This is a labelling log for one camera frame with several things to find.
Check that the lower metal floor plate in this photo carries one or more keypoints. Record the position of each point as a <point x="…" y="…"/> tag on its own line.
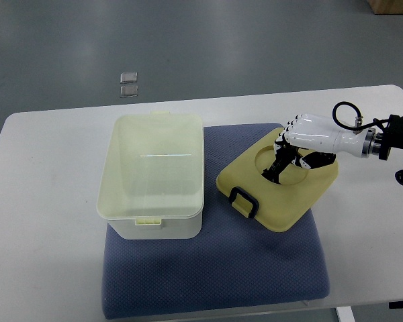
<point x="128" y="91"/>

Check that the brown cardboard box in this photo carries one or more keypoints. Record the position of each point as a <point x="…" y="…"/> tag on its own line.
<point x="386" y="7"/>

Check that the upper metal floor plate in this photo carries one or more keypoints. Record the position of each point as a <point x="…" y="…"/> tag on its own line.
<point x="128" y="77"/>

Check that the blue textured cushion mat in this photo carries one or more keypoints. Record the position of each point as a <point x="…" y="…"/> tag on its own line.
<point x="231" y="262"/>

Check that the metal floor plate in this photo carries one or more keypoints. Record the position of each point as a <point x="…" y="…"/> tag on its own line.
<point x="128" y="77"/>
<point x="128" y="91"/>

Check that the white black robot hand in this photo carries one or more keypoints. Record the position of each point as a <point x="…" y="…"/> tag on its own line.
<point x="312" y="141"/>

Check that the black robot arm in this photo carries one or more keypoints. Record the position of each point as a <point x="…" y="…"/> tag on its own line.
<point x="381" y="134"/>

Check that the black table bracket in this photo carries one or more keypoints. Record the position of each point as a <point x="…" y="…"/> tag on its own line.
<point x="396" y="305"/>

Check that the white storage box base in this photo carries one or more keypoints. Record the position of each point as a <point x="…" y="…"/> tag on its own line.
<point x="152" y="186"/>

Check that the yellow storage box lid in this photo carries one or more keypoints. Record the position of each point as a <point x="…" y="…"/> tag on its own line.
<point x="276" y="206"/>

